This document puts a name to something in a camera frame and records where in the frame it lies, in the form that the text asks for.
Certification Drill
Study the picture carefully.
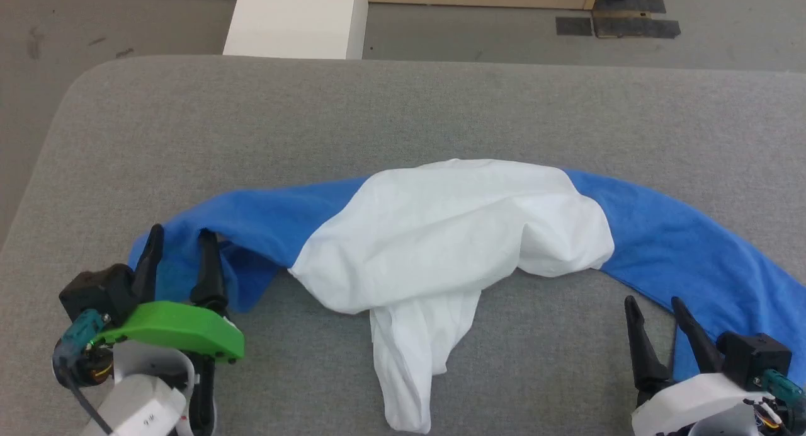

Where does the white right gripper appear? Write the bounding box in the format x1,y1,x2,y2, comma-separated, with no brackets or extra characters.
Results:
623,295,766,436

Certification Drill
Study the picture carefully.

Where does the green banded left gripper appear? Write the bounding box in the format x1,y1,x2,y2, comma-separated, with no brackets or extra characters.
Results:
94,224,245,364

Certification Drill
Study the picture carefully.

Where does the blue and white garment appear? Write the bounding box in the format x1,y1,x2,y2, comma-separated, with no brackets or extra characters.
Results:
128,159,806,434

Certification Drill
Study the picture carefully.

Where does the white rectangular block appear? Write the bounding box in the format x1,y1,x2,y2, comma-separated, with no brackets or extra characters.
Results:
222,0,370,60

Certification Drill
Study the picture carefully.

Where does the long black floor patch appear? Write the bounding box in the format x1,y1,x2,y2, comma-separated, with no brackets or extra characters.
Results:
593,16,682,40

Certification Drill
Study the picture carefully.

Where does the small black floor patch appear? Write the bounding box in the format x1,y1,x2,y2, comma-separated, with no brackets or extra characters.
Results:
555,16,593,37

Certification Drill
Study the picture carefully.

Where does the wide black floor mat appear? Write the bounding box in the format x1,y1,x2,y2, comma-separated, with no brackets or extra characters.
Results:
595,0,667,14

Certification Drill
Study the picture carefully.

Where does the teal left camera cable plug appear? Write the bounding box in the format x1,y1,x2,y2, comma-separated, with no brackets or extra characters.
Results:
52,309,113,435

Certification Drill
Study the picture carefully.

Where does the teal camera cable plug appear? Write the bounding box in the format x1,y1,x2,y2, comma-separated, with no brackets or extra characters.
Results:
52,309,113,435
761,369,806,403

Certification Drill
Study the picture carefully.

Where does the teal right camera cable plug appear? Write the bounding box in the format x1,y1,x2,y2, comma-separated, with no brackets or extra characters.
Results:
761,369,806,403

